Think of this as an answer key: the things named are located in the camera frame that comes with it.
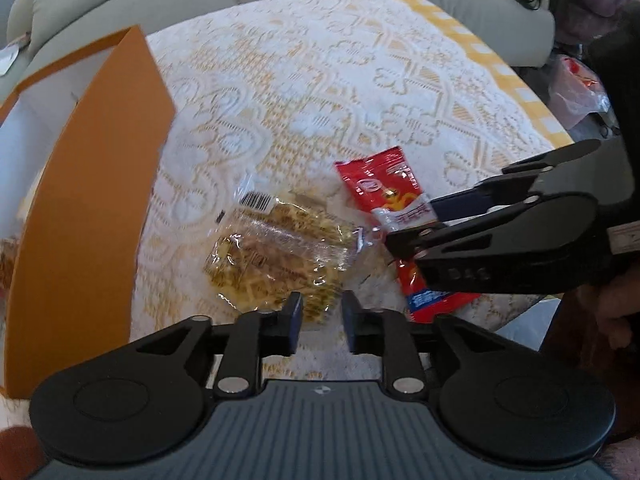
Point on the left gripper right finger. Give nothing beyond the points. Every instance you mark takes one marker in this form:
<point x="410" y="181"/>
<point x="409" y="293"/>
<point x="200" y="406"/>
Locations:
<point x="385" y="334"/>

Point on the clear bag yellow twisted snacks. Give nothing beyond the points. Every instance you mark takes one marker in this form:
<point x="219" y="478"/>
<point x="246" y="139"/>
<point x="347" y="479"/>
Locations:
<point x="273" y="241"/>

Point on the white papers on sofa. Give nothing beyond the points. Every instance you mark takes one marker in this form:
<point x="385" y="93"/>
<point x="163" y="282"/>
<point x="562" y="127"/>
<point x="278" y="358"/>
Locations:
<point x="11" y="51"/>

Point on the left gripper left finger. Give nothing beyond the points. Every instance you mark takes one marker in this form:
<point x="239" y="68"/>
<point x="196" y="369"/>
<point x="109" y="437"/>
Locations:
<point x="253" y="336"/>

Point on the clear plastic bag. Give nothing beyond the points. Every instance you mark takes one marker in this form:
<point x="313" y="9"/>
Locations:
<point x="575" y="92"/>

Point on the white lace tablecloth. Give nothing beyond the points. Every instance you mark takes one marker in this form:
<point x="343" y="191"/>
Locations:
<point x="283" y="89"/>

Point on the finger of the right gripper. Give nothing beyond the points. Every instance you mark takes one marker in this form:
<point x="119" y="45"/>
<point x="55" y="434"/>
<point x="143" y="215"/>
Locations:
<point x="509" y="187"/>
<point x="538" y="246"/>

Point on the orange cardboard box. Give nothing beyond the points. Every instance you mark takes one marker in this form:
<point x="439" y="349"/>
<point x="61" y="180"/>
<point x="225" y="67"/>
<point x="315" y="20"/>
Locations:
<point x="80" y="144"/>

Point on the red spicy snack packet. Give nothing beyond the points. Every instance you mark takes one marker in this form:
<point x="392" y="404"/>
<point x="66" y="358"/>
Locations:
<point x="384" y="186"/>

